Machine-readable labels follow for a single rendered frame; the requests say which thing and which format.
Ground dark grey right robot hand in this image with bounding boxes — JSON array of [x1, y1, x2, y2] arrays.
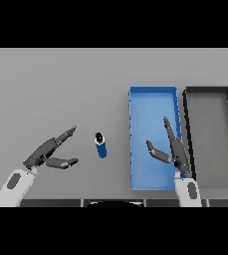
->
[[145, 116, 193, 179]]

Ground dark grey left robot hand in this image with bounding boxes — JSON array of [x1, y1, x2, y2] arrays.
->
[[22, 125, 80, 171]]

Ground blue bin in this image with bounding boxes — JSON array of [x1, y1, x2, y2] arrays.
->
[[128, 85, 183, 192]]

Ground dark grey bin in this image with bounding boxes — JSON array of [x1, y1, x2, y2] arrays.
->
[[182, 86, 228, 191]]

